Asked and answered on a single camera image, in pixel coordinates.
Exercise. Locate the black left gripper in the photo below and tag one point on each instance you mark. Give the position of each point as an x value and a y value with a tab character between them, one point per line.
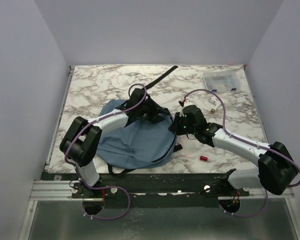
155	109

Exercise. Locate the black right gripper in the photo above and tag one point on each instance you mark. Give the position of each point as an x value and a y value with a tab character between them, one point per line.
175	126

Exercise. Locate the blue fabric backpack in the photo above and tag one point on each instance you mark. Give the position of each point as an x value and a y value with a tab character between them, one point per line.
140	145

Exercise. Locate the red cap glue stick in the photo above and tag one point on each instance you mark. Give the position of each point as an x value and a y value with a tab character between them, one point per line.
204	158

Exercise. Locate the red white small box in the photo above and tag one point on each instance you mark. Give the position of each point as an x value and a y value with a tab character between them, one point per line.
177	143

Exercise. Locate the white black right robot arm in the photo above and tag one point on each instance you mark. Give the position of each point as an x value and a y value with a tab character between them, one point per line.
274	168

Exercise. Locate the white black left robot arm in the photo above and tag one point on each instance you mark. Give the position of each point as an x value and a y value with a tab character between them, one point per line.
80	143

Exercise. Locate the white plastic pipe fitting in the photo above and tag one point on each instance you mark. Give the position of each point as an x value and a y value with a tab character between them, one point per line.
216	104

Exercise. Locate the clear plastic organizer box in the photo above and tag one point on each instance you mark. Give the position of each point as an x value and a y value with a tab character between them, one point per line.
221	81

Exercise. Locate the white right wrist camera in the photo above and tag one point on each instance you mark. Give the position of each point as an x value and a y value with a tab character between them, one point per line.
184	102

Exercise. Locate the black metal base rail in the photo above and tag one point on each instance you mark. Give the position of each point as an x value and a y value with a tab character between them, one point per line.
145	190

